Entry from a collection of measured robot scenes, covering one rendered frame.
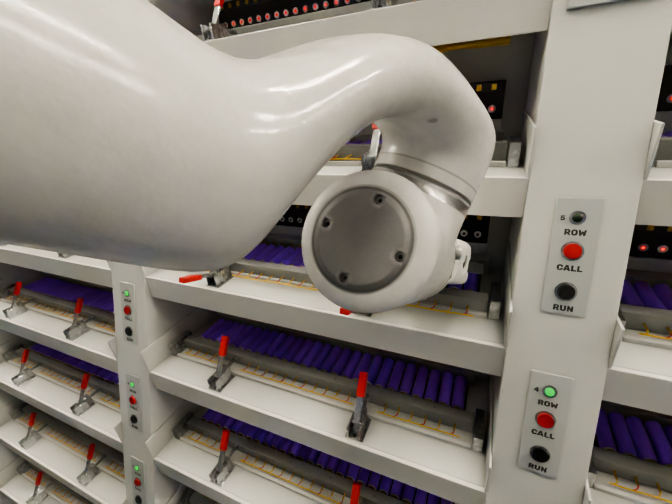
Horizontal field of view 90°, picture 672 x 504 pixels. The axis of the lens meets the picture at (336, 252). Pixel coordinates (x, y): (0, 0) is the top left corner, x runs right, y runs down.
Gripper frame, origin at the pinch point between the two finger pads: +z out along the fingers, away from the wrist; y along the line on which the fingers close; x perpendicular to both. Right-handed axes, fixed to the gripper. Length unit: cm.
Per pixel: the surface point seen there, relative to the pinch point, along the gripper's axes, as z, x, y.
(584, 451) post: -3.6, 18.4, -18.7
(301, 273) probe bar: -2.0, 3.9, 19.7
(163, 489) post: 6, 54, 51
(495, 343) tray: -5.3, 8.5, -8.8
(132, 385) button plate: -1, 31, 55
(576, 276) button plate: -7.8, -0.3, -15.4
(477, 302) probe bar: -1.8, 4.3, -6.4
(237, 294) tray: -5.5, 8.6, 28.8
